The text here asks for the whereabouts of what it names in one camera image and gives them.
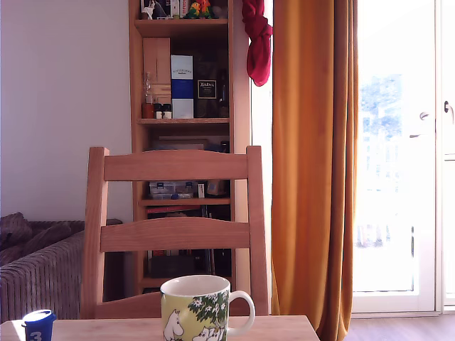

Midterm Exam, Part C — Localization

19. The blue coffee capsule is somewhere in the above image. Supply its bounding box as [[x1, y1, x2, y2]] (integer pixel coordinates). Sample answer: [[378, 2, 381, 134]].
[[21, 309, 58, 341]]

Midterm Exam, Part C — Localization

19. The brown pouch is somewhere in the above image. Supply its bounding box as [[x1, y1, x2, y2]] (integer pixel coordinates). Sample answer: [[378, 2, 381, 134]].
[[205, 179, 228, 198]]

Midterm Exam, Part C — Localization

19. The wooden slat back chair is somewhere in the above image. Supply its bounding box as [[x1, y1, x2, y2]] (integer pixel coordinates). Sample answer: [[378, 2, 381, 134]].
[[80, 145, 271, 320]]

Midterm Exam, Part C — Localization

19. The clear plastic storage box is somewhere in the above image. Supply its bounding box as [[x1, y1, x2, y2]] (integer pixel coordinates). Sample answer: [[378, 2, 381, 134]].
[[149, 180, 198, 200]]

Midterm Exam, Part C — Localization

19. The red book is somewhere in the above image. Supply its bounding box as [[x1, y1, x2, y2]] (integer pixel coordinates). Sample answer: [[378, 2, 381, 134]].
[[146, 205, 202, 214]]

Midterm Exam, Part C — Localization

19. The black bottle carton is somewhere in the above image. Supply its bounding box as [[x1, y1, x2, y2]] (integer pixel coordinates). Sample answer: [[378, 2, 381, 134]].
[[193, 53, 229, 119]]

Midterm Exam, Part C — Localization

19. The orange curtain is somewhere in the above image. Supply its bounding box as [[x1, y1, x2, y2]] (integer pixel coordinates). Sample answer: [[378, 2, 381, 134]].
[[272, 0, 359, 341]]

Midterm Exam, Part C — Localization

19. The white and blue carton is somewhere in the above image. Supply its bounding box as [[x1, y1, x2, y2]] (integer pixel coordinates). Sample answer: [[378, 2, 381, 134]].
[[170, 54, 195, 119]]

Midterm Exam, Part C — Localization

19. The clear glass bottle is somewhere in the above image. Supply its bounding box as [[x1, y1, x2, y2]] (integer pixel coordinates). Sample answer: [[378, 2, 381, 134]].
[[144, 72, 154, 104]]

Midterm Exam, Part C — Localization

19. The red knotted cloth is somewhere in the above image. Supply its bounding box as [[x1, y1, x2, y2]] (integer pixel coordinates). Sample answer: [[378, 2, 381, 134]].
[[241, 0, 274, 87]]

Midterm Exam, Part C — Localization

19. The light wooden box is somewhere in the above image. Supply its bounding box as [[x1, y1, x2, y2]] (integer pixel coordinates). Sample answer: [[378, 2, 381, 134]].
[[142, 37, 171, 107]]

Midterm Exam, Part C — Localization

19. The green cartoon print mug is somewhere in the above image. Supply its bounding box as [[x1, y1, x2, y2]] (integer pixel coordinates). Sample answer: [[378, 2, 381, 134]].
[[159, 275, 257, 341]]

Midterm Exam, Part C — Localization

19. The tall wooden bookshelf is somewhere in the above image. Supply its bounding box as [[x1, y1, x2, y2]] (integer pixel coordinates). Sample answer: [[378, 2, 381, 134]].
[[128, 0, 252, 296]]

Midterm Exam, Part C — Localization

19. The green parrot toy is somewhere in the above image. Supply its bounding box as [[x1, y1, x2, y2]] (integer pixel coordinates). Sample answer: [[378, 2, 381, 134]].
[[184, 1, 202, 19]]

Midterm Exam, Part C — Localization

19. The white balcony door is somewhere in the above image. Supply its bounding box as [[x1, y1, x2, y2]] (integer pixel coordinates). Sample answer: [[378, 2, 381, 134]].
[[353, 0, 455, 314]]

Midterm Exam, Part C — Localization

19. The grey ribbed sofa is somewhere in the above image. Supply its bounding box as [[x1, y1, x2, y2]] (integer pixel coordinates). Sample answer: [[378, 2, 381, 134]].
[[0, 220, 124, 324]]

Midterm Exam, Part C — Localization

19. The photo frame with figures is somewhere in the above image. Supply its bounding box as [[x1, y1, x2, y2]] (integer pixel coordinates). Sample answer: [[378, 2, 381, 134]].
[[140, 0, 171, 21]]

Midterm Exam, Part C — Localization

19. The silver door handle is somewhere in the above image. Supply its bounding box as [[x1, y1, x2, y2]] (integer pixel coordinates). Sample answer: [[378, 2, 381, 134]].
[[408, 112, 431, 139]]

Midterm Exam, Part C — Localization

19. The brown corduroy cushion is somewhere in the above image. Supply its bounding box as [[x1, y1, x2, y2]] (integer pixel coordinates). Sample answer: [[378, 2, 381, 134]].
[[0, 212, 73, 266]]

